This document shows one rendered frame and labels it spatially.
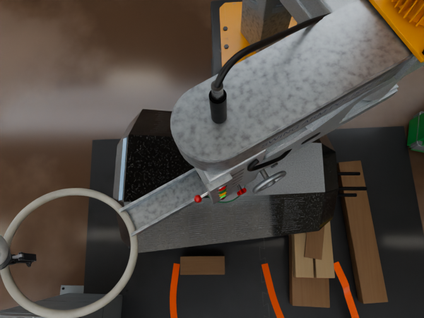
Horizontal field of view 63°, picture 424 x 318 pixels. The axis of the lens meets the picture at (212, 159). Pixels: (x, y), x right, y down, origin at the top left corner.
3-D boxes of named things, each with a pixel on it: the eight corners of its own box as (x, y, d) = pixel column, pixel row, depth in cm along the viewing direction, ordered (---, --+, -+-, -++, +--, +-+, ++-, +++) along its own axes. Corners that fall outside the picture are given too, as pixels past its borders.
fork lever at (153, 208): (257, 127, 155) (259, 123, 150) (281, 163, 151) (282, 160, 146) (117, 204, 147) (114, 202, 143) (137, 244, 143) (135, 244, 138)
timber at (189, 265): (182, 273, 245) (180, 274, 233) (182, 255, 248) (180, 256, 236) (224, 273, 243) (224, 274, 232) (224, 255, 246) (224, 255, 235)
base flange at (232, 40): (219, 7, 214) (219, 1, 210) (299, 2, 213) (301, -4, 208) (222, 79, 202) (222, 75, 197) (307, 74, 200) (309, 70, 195)
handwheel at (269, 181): (271, 159, 145) (276, 148, 130) (284, 179, 142) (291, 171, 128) (240, 176, 143) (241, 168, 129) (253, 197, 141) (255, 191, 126)
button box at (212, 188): (228, 187, 132) (228, 170, 104) (231, 194, 131) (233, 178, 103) (209, 198, 131) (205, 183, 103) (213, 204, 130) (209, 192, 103)
